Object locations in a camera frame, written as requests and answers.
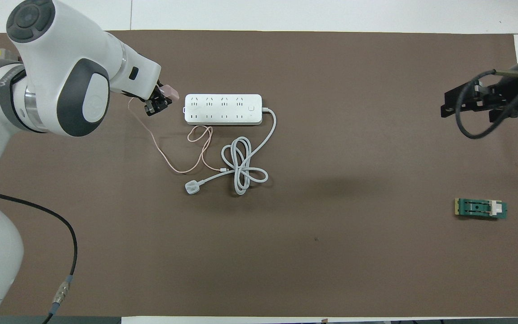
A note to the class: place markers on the green knife switch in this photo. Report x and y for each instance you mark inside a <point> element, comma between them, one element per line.
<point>479,209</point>

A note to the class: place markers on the pink charger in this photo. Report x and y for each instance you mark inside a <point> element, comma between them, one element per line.
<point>170,93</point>

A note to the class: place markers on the white power strip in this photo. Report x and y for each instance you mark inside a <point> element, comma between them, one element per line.
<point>223,110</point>

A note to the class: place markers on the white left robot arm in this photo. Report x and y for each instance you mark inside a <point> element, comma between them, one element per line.
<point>61,67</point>

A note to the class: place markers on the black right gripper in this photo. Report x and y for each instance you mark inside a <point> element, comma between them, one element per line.
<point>506,96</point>

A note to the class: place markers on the brown table mat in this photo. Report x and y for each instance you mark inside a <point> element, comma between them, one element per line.
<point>331,252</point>

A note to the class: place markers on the white three-pin plug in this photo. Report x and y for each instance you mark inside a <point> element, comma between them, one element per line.
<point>193,187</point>

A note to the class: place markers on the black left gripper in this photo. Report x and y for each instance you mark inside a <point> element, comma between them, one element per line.
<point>149,94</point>

